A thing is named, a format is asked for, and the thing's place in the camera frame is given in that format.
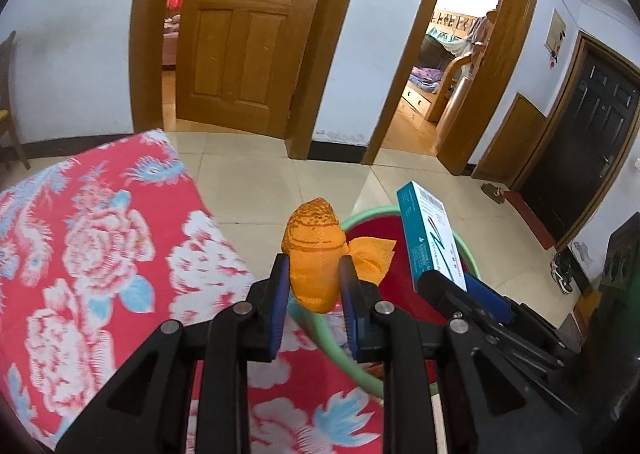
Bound red bin with green rim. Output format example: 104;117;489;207
287;204;481;397

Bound wooden front door frame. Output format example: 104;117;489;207
507;31;640;252

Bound white and teal box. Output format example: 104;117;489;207
396;180;468;292

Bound grey hanging cloth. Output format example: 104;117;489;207
467;9;498;47

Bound orange mesh cloth bundle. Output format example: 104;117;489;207
281;197;398;313

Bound small wooden chair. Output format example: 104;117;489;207
0;31;32;172

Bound dark front door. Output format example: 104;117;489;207
520;41;640;245

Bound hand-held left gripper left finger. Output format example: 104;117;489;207
55;254;291;454

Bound pink bed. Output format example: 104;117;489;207
162;16;181;67

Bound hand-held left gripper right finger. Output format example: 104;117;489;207
339;256;583;454

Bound red floral tablecloth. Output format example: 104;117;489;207
0;129;441;454

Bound wooden bunk bed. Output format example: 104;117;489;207
400;6;501;125

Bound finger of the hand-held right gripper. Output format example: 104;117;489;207
462;274;516;326
417;270;501;335

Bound wooden door frame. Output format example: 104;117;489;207
362;0;543;177
129;0;373;162
507;31;640;252

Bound dark cabinet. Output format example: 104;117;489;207
575;213;640;360

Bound black and white sneakers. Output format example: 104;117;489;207
550;251;576;295

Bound purple blanket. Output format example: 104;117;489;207
410;65;443;92

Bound small wooden panel door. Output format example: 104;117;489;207
472;93;548;185

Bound red doormat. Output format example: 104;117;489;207
502;189;558;251

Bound open wooden door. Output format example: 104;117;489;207
176;0;341;135

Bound brown slippers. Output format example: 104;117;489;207
481;181;506;205

